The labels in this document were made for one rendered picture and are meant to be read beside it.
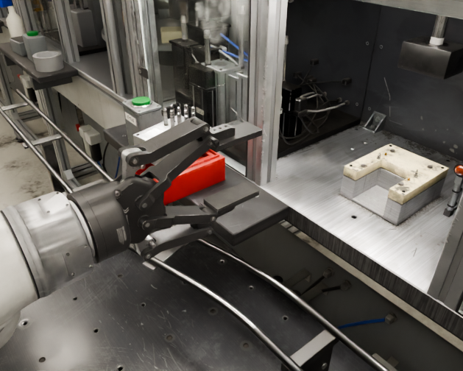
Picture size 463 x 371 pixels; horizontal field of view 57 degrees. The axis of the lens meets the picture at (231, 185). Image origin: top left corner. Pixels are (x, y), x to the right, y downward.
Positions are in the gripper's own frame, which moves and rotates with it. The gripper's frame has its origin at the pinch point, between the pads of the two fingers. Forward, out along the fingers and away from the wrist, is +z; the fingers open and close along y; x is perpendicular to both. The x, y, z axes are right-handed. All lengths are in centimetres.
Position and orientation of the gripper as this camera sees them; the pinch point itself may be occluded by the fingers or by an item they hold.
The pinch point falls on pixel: (237, 165)
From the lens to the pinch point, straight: 53.1
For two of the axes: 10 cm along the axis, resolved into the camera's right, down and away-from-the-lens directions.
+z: 7.8, -3.4, 5.2
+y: 0.0, -8.4, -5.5
